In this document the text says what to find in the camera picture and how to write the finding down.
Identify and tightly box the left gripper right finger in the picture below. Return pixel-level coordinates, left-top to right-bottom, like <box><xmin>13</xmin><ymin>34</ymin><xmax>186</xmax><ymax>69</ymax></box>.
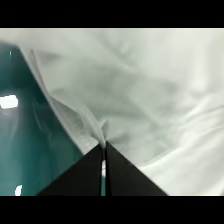
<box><xmin>105</xmin><ymin>141</ymin><xmax>168</xmax><ymax>197</ymax></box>

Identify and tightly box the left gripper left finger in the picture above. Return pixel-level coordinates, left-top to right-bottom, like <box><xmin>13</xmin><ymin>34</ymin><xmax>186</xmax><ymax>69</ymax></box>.
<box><xmin>37</xmin><ymin>143</ymin><xmax>103</xmax><ymax>197</ymax></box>

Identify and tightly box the white T-shirt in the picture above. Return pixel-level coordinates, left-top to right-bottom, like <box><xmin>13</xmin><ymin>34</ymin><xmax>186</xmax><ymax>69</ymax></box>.
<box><xmin>0</xmin><ymin>28</ymin><xmax>224</xmax><ymax>197</ymax></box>

